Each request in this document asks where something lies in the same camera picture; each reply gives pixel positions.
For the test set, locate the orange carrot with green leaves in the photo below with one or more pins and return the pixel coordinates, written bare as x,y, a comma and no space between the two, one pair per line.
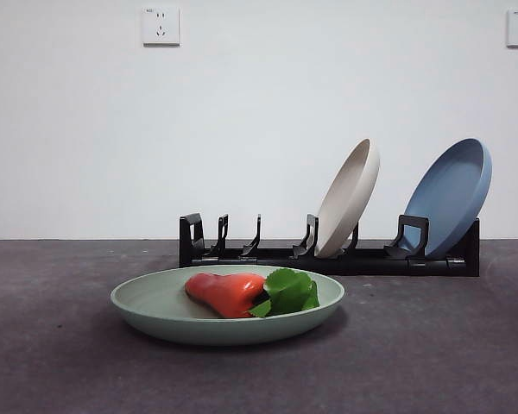
224,293

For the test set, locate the green plate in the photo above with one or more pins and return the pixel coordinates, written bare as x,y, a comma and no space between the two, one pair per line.
155,310

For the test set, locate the beige plate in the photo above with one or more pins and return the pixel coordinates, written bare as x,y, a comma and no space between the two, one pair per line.
349,202

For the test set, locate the black plate rack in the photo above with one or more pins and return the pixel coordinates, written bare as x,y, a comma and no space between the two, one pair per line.
362,264

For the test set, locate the blue plate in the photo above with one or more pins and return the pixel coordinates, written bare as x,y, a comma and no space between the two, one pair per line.
449,198

